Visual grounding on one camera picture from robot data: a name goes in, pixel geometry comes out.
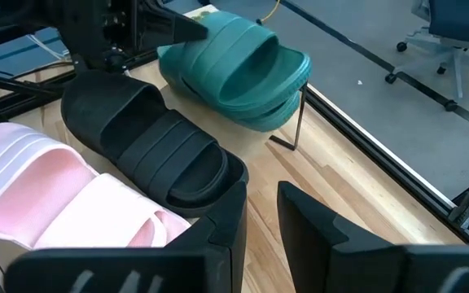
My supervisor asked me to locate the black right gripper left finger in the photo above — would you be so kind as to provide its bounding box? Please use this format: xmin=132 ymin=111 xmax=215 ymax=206
xmin=4 ymin=181 xmax=248 ymax=293

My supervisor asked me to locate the black rubber slide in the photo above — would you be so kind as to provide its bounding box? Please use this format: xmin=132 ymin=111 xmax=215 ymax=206
xmin=60 ymin=69 xmax=250 ymax=219

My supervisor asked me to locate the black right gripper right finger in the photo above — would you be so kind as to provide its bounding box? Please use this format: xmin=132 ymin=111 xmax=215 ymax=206
xmin=277 ymin=181 xmax=469 ymax=293

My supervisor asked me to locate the blue office chair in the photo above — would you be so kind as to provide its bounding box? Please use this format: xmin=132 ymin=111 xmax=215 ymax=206
xmin=384 ymin=0 xmax=469 ymax=112

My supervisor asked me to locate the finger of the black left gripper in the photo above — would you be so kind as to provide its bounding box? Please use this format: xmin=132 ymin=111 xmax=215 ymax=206
xmin=152 ymin=0 xmax=210 ymax=45

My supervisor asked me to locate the teal rubber slide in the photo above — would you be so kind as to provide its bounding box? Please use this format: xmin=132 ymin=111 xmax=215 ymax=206
xmin=156 ymin=10 xmax=313 ymax=133

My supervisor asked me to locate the yellow cable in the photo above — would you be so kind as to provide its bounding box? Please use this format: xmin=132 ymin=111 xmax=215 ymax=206
xmin=258 ymin=0 xmax=281 ymax=24

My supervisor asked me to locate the pink rubber slide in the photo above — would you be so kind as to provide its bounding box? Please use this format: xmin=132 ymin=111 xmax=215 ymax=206
xmin=0 ymin=121 xmax=193 ymax=250

